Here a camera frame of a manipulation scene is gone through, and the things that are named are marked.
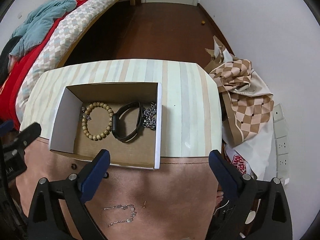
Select white plastic bag red print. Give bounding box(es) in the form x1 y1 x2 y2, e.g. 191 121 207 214
222 118 274 180

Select black fuzzy garment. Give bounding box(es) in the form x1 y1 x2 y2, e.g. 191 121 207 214
0 36 22 86

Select wooden bead bracelet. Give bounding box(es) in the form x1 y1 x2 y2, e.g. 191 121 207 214
81 101 115 142

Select silver charm necklace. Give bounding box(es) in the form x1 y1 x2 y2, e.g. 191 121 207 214
79 106 92 122

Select thin silver chain bracelet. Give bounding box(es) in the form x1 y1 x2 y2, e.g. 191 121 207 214
103 204 138 228

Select brown cardboard scraps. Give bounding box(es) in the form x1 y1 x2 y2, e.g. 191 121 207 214
204 36 238 73

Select beige checkered cloth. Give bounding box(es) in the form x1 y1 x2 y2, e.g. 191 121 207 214
208 60 274 146

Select chunky silver chain bracelet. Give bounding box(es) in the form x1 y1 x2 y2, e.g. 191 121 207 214
141 101 158 131

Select checkered bed sheet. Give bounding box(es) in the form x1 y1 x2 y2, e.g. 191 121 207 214
14 0 119 123

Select white power strip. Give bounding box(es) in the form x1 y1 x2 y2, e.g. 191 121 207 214
273 103 290 186

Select white round cup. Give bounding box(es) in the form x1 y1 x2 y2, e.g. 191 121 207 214
245 210 256 224

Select red blanket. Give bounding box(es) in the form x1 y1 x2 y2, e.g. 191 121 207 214
1 0 85 130

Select blue quilted jacket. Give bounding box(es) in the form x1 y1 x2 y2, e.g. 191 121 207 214
7 0 77 59

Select white cardboard box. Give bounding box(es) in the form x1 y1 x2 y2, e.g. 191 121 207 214
49 82 162 170

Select black fitness band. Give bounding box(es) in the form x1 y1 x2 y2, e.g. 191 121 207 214
112 101 143 143

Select pink striped table cloth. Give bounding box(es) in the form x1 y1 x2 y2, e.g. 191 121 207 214
16 59 222 239

